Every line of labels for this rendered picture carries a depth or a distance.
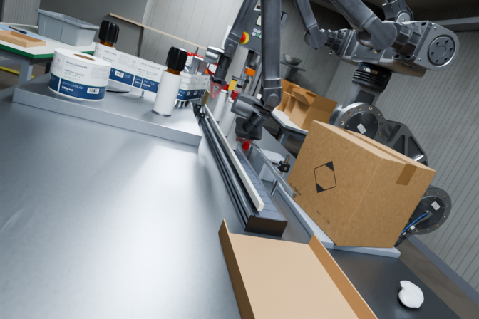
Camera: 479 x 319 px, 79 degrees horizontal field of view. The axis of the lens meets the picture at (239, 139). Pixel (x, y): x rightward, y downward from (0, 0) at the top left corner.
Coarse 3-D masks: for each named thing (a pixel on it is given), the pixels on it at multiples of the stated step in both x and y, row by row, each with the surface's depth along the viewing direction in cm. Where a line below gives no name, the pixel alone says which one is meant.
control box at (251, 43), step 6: (252, 12) 143; (258, 12) 142; (252, 18) 144; (252, 24) 144; (246, 30) 146; (252, 30) 145; (246, 36) 146; (252, 36) 145; (240, 42) 147; (246, 42) 146; (252, 42) 146; (258, 42) 145; (252, 48) 147; (258, 48) 145
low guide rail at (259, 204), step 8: (208, 112) 153; (216, 128) 129; (224, 136) 118; (224, 144) 112; (232, 152) 102; (232, 160) 98; (240, 168) 90; (240, 176) 88; (248, 184) 81; (248, 192) 80; (256, 192) 77; (256, 200) 74
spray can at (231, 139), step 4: (236, 116) 113; (240, 116) 112; (232, 124) 114; (232, 128) 114; (232, 132) 114; (228, 136) 115; (232, 136) 114; (236, 136) 114; (228, 140) 115; (232, 140) 114; (232, 144) 115; (236, 144) 115; (232, 148) 115; (236, 148) 117
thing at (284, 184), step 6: (252, 144) 105; (258, 150) 99; (264, 156) 94; (264, 162) 92; (270, 162) 90; (270, 168) 87; (276, 174) 83; (282, 180) 79; (282, 186) 78; (288, 186) 76; (288, 192) 75; (294, 192) 73
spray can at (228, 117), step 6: (234, 96) 126; (228, 102) 127; (228, 108) 127; (228, 114) 127; (234, 114) 128; (222, 120) 129; (228, 120) 128; (222, 126) 129; (228, 126) 129; (222, 132) 129; (228, 132) 130
